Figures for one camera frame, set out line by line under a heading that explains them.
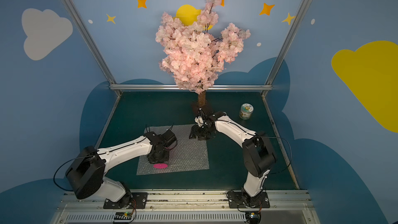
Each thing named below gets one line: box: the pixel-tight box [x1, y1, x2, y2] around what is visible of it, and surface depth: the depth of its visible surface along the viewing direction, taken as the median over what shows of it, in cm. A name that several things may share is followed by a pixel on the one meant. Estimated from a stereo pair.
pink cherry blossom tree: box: [155, 0, 251, 108], surface depth 70 cm
